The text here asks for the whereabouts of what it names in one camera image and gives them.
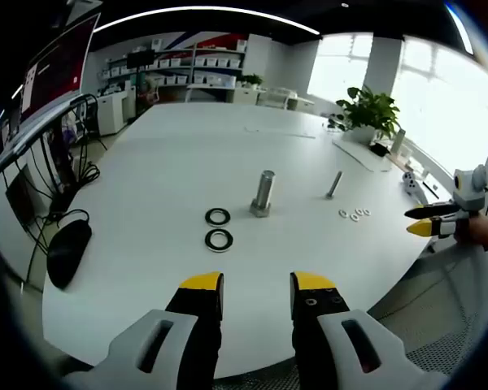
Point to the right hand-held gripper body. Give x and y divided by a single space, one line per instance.
469 191

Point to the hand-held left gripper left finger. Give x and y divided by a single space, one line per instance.
175 325

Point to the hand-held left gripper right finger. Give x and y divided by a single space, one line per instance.
329 329

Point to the large black washer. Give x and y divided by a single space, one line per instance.
208 240
208 216

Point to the thin steel threaded stud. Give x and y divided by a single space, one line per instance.
334 185

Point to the large steel threaded stud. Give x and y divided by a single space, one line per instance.
265 191

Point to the person's right hand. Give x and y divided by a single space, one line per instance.
486 231

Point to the white bottle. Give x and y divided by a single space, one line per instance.
398 142

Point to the small black box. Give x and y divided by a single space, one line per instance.
380 149

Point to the large potted green plant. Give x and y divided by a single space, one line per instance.
372 109

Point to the black computer mouse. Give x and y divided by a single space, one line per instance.
67 254

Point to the white cabinet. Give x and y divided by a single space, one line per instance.
111 113

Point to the small potted green plant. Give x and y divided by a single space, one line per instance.
252 79

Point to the shelf with white bins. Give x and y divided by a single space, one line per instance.
179 69

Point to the computer monitor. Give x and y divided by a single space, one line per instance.
59 67

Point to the black wall screen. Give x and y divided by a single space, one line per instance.
140 59

